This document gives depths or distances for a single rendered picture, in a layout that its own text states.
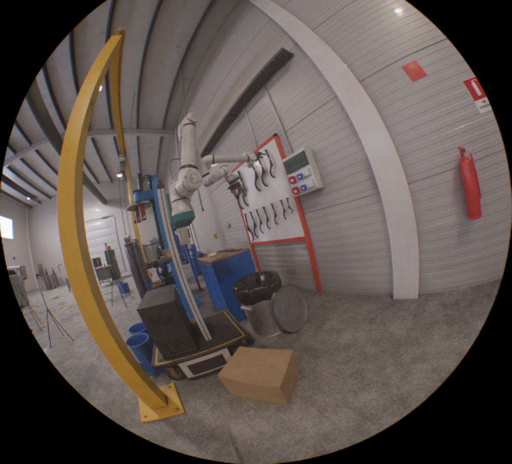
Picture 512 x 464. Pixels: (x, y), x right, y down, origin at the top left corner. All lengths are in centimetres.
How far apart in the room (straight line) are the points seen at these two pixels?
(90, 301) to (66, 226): 48
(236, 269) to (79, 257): 177
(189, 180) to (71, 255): 96
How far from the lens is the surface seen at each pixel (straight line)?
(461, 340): 172
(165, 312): 144
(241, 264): 225
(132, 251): 370
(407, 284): 201
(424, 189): 179
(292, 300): 193
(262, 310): 175
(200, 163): 155
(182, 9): 600
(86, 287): 123
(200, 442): 148
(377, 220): 186
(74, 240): 123
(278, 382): 118
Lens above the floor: 127
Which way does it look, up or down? 4 degrees up
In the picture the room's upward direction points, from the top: 16 degrees counter-clockwise
